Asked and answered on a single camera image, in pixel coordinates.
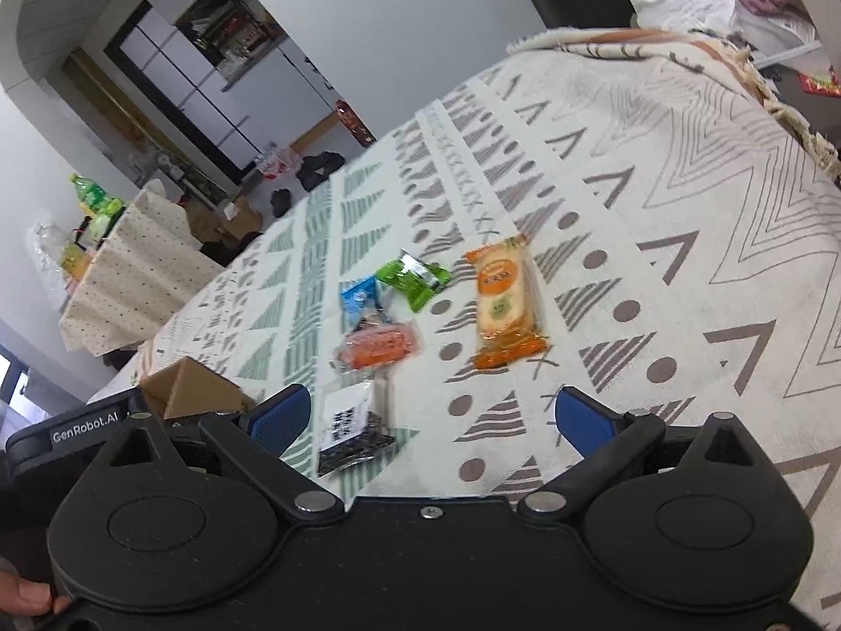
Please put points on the black slipper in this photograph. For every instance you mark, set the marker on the black slipper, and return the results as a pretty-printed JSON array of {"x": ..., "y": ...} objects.
[{"x": 281, "y": 202}]

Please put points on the white kitchen cabinet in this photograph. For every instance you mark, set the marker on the white kitchen cabinet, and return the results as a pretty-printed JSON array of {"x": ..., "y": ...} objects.
[{"x": 289, "y": 95}]

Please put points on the green and white snack packet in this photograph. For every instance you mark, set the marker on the green and white snack packet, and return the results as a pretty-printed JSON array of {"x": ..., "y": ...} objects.
[{"x": 414, "y": 279}]

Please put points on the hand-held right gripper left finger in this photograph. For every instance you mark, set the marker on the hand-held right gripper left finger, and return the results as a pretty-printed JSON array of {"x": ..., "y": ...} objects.
[{"x": 281, "y": 417}]

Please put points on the orange cake packet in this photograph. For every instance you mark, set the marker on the orange cake packet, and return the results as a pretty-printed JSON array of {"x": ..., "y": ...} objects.
[{"x": 506, "y": 305}]

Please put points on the small cardboard box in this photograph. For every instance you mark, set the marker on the small cardboard box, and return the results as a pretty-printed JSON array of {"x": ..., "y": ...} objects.
[{"x": 238, "y": 218}]

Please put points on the person's left hand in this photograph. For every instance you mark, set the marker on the person's left hand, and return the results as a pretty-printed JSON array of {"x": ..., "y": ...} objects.
[{"x": 36, "y": 598}]

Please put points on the black and white snack packet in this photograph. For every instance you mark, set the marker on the black and white snack packet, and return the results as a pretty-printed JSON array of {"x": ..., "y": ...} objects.
[{"x": 348, "y": 430}]

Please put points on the red packet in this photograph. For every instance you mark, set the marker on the red packet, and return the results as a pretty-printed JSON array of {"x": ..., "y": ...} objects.
[{"x": 820, "y": 81}]

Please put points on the kitchen shelf with utensils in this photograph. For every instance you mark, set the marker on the kitchen shelf with utensils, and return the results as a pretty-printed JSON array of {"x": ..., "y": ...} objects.
[{"x": 230, "y": 29}]

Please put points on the round table with dotted cloth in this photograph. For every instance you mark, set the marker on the round table with dotted cloth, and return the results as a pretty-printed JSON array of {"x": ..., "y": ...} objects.
[{"x": 131, "y": 276}]

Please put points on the red carton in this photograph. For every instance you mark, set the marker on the red carton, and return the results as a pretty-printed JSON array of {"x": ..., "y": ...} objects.
[{"x": 355, "y": 123}]

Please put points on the dark cloth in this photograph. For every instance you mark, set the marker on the dark cloth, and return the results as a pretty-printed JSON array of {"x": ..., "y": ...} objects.
[{"x": 230, "y": 246}]

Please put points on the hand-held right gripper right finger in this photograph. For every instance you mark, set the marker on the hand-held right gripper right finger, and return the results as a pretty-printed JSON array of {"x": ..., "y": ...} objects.
[{"x": 585, "y": 422}]

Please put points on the printed blanket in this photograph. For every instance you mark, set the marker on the printed blanket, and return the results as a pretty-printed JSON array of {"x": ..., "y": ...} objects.
[{"x": 657, "y": 276}]

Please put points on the green soda bottle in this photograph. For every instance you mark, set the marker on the green soda bottle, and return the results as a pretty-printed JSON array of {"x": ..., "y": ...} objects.
[{"x": 92, "y": 196}]

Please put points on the brown cardboard box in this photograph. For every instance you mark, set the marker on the brown cardboard box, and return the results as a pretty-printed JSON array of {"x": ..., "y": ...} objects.
[{"x": 197, "y": 391}]

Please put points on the black framed sliding door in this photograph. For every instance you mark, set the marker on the black framed sliding door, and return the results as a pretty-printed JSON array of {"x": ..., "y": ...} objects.
[{"x": 171, "y": 79}]

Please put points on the clear packet with orange snack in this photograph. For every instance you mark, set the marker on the clear packet with orange snack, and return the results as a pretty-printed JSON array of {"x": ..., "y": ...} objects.
[{"x": 380, "y": 345}]

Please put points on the green and white pack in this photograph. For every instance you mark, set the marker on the green and white pack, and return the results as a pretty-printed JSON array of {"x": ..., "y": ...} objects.
[{"x": 100, "y": 227}]

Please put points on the pink pack of bottles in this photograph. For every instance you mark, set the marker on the pink pack of bottles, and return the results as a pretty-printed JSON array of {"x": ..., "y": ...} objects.
[{"x": 276, "y": 161}]

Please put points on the pair of black slippers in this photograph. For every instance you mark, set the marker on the pair of black slippers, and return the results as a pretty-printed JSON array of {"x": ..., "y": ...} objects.
[{"x": 319, "y": 169}]

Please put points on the blue snack packet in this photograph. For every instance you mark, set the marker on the blue snack packet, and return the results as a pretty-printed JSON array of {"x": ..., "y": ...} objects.
[{"x": 360, "y": 296}]

